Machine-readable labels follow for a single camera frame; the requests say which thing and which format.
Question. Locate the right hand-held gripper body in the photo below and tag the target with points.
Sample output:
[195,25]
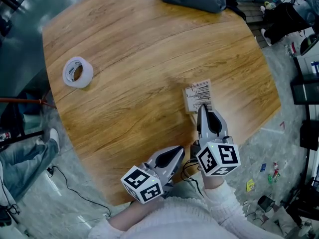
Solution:
[219,158]

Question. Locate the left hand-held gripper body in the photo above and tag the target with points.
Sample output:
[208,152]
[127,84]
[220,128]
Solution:
[140,184]

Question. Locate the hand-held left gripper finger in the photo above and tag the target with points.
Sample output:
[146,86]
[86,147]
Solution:
[163,152]
[174,168]

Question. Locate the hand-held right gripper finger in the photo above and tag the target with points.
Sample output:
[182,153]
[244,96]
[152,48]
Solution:
[223,127]
[203,123]

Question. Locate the beige printed table card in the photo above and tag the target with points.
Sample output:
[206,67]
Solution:
[199,94]

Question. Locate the person's left forearm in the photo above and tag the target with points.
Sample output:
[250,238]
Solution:
[139,210]

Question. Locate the person's right forearm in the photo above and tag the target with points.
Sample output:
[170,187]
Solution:
[211,182]

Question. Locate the small dark blue packet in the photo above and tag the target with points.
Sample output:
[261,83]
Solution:
[263,167]

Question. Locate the yellow packet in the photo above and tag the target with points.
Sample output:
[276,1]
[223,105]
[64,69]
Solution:
[250,185]

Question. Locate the person's white knit sweater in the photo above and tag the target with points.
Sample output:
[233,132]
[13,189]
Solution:
[179,220]

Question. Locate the green packet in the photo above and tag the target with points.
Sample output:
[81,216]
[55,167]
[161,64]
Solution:
[270,178]
[277,176]

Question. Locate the red and white can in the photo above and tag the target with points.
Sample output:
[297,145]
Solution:
[275,165]

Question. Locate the red angle piece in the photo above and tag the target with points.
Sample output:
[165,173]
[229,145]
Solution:
[282,125]

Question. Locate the black mesh pen cup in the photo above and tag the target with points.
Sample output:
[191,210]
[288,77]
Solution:
[266,203]

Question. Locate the black box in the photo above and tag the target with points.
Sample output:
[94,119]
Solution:
[310,136]

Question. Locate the black glass-door cabinet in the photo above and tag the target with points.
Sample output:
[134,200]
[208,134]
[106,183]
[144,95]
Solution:
[305,91]

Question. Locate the wooden table with white legs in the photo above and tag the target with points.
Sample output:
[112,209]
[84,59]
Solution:
[137,58]

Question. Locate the dark wooden steps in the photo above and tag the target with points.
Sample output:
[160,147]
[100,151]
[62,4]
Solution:
[254,26]

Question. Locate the clear packing tape roll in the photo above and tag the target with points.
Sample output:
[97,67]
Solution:
[83,80]

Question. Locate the black green equipment pack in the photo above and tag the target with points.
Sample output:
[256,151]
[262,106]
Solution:
[309,43]

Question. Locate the cream mug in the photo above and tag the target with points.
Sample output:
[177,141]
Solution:
[267,5]

